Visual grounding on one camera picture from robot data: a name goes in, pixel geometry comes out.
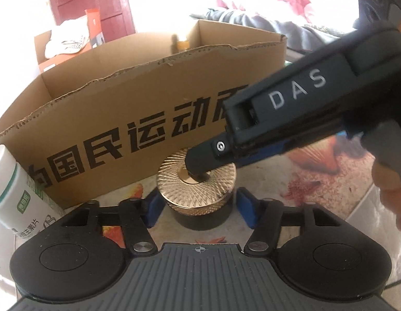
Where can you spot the white crumpled cloth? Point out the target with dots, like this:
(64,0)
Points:
(66,39)

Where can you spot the person's right hand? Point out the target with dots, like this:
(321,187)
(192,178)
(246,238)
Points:
(391,201)

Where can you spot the orange cardboard box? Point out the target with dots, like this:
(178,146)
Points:
(95,22)

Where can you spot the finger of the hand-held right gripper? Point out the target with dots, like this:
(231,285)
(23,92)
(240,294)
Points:
(255,159)

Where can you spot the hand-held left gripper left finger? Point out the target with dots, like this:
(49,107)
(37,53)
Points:
(154,207)

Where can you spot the dark jar with gold lid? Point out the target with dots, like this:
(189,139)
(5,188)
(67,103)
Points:
(194,197)

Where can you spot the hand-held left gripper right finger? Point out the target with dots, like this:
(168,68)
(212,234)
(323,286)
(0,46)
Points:
(245,207)

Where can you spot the large brown cardboard box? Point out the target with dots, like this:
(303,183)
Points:
(106,103)

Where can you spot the white pill bottle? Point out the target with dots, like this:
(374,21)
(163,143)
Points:
(15,194)

